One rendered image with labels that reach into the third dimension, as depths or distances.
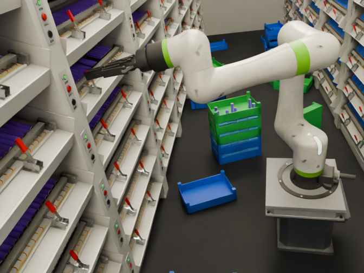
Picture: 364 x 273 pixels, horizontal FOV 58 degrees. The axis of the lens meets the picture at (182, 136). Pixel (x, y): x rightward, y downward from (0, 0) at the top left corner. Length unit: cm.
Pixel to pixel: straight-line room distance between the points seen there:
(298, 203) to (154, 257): 76
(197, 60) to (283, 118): 60
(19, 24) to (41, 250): 56
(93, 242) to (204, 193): 100
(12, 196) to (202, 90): 60
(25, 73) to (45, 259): 46
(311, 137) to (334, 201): 28
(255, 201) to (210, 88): 106
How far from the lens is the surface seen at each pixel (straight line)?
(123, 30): 158
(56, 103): 97
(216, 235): 179
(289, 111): 146
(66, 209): 102
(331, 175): 151
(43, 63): 93
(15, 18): 93
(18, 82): 85
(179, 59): 103
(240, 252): 172
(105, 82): 129
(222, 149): 217
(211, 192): 203
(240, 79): 107
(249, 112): 210
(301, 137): 140
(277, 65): 111
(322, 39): 119
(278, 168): 161
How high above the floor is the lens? 135
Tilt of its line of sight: 31 degrees down
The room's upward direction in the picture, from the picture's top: 9 degrees counter-clockwise
